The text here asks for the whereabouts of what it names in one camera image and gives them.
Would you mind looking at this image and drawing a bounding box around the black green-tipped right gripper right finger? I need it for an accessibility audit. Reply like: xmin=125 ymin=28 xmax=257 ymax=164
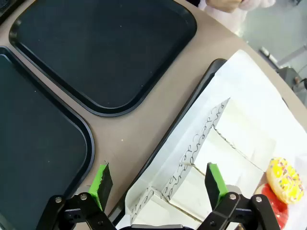
xmin=195 ymin=162 xmax=282 ymax=230

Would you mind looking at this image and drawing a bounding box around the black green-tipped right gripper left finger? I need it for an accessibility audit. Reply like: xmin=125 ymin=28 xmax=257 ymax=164
xmin=35 ymin=162 xmax=115 ymax=230

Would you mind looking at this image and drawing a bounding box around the red-topped donut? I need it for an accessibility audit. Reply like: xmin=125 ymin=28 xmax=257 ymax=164
xmin=162 ymin=165 xmax=214 ymax=218

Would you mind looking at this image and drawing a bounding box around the red iced donut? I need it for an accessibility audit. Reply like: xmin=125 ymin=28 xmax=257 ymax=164
xmin=253 ymin=183 xmax=290 ymax=230

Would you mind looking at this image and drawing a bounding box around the yellow glazed donut front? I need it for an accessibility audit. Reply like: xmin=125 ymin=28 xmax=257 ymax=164
xmin=129 ymin=186 xmax=204 ymax=228

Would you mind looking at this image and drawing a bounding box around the yellow iced sprinkled donut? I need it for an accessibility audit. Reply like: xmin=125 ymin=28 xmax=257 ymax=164
xmin=265 ymin=157 xmax=305 ymax=205

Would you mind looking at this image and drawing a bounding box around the person's left forearm pink sleeve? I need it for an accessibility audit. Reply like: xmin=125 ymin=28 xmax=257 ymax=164
xmin=239 ymin=0 xmax=276 ymax=9

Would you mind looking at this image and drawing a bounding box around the person's left hand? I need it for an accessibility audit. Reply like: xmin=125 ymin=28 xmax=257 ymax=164
xmin=206 ymin=0 xmax=242 ymax=12

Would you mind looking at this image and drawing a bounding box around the white script-print paper box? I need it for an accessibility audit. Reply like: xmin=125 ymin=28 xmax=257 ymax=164
xmin=213 ymin=97 xmax=277 ymax=171

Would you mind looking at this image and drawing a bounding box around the black plastic serving tray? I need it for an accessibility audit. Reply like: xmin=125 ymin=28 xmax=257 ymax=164
xmin=8 ymin=0 xmax=198 ymax=117
xmin=0 ymin=46 xmax=96 ymax=230

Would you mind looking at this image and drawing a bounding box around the black tray under white paper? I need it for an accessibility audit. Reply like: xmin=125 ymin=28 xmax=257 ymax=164
xmin=106 ymin=58 xmax=228 ymax=227

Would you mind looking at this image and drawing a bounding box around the white paper sheet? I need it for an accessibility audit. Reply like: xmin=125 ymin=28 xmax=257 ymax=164
xmin=115 ymin=49 xmax=307 ymax=230

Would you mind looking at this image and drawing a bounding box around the person in pink robe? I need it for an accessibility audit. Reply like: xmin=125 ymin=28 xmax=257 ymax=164
xmin=198 ymin=0 xmax=276 ymax=35

